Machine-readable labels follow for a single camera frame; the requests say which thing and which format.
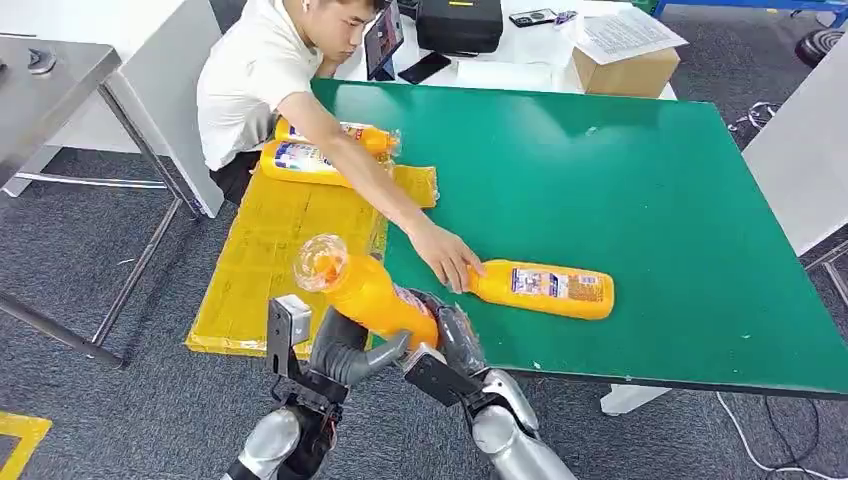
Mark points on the grey table with steel leg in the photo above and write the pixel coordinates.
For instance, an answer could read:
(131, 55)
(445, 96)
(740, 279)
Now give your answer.
(802, 159)

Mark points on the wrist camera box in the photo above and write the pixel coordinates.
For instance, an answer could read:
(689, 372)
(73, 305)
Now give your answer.
(434, 374)
(288, 328)

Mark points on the small grey metal part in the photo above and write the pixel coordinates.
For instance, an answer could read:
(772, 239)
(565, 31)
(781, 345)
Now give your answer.
(41, 61)

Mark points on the orange drink bottle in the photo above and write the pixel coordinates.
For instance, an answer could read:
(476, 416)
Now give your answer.
(368, 138)
(550, 291)
(295, 162)
(371, 298)

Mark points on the tablet on blue stand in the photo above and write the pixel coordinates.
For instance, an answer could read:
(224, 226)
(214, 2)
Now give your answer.
(384, 36)

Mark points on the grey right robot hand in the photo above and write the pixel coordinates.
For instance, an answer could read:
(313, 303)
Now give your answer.
(460, 338)

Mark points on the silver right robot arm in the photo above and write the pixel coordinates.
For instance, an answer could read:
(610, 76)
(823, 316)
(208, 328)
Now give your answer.
(510, 437)

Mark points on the small purple gadget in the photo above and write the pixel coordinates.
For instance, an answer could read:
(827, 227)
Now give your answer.
(566, 16)

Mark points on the person's right hand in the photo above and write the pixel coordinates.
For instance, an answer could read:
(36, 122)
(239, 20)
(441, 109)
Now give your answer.
(445, 255)

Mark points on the yellow sheet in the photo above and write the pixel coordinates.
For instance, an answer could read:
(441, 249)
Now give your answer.
(278, 252)

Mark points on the steel bench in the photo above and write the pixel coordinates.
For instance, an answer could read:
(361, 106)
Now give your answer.
(46, 99)

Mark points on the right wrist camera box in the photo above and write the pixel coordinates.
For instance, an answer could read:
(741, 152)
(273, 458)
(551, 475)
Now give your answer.
(434, 374)

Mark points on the person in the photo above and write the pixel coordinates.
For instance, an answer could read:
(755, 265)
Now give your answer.
(252, 79)

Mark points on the blue metal frame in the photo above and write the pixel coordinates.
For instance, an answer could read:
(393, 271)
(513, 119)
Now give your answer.
(748, 5)

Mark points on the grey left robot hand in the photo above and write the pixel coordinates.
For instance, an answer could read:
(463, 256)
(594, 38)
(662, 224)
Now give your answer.
(338, 351)

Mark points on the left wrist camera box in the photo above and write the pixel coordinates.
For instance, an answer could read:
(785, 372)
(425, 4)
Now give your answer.
(288, 328)

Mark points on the black round disc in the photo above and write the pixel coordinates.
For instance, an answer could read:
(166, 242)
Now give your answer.
(823, 46)

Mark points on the printed paper sheet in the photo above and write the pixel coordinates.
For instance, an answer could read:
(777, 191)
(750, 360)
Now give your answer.
(629, 33)

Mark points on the brown cardboard box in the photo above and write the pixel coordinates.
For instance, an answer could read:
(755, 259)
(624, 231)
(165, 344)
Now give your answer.
(629, 76)

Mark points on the black carrying case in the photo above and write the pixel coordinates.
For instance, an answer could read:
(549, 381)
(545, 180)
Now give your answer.
(458, 25)

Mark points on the green table mat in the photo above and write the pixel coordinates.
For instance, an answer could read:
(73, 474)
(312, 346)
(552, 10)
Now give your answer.
(629, 218)

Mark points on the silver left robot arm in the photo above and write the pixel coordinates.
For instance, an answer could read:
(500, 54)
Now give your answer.
(272, 440)

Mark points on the white table leg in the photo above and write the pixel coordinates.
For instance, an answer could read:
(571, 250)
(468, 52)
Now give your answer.
(632, 399)

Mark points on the black smartphone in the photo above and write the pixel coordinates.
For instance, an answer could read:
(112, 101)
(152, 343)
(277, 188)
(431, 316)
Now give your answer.
(425, 67)

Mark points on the black remote control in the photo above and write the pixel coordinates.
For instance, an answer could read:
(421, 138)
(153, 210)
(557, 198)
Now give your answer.
(533, 16)

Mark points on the yellow floor tape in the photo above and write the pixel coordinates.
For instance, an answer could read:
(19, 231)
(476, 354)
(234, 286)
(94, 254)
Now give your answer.
(26, 437)

